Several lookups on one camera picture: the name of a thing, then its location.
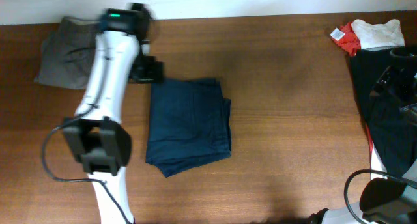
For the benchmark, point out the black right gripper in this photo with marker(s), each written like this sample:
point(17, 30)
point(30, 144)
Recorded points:
point(391, 82)

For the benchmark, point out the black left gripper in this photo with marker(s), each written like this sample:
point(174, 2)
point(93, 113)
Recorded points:
point(148, 71)

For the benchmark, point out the dark blue shorts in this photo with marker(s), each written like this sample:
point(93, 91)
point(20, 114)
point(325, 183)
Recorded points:
point(188, 125)

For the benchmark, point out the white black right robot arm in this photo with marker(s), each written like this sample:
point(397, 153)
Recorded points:
point(375, 197)

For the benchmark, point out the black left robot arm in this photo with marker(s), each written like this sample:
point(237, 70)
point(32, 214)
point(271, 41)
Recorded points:
point(95, 135)

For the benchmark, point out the white cream garment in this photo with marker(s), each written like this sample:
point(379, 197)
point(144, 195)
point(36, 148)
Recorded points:
point(379, 35)

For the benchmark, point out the black garment in pile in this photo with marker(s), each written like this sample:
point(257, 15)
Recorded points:
point(392, 134)

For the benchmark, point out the red garment with label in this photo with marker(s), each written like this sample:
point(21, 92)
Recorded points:
point(346, 39)

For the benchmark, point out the folded grey shorts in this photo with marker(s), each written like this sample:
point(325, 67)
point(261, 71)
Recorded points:
point(67, 54)

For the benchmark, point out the red white garment underneath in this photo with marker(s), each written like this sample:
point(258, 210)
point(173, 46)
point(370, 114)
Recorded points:
point(375, 160)

